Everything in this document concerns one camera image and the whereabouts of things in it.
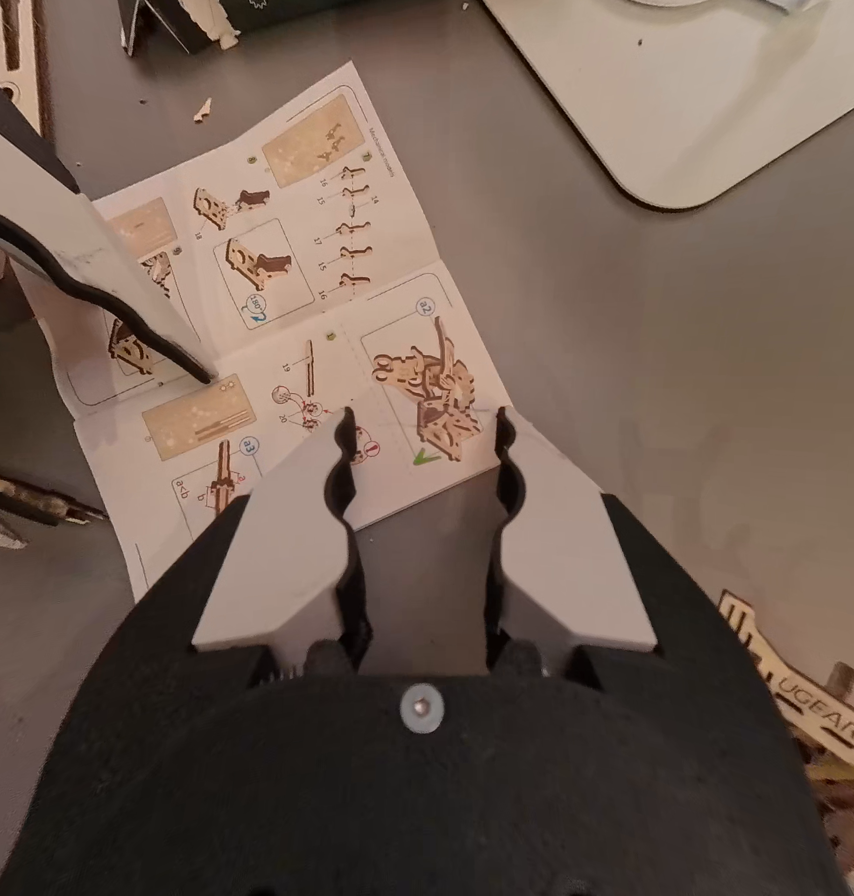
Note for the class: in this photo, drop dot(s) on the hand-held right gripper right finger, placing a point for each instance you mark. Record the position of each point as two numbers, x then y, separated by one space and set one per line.
567 560

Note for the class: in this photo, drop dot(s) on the pile of wooden scraps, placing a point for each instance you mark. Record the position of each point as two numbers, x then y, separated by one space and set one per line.
847 805

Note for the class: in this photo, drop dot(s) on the laser-cut plywood sheet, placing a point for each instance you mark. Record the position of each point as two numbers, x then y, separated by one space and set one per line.
20 42

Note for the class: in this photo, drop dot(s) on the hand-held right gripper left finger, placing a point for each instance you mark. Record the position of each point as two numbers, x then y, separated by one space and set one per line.
280 546

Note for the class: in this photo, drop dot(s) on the dark flat object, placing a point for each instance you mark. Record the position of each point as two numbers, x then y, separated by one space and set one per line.
27 500

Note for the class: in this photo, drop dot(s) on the white rounded mat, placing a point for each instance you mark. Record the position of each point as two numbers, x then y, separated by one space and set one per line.
679 105

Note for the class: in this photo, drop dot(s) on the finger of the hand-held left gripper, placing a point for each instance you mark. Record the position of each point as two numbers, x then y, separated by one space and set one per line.
83 238

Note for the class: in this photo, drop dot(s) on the paper instruction sheet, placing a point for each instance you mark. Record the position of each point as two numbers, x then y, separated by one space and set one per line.
371 294

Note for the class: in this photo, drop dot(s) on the small wood chip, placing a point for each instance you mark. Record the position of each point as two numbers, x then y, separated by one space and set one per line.
202 112

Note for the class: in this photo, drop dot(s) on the small wooden peg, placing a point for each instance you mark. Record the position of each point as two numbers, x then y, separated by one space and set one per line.
841 682

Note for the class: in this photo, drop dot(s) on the dark cardboard box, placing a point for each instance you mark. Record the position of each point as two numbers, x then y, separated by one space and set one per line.
160 21

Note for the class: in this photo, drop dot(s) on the printed plywood frame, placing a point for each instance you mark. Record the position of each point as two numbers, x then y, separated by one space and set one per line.
819 707

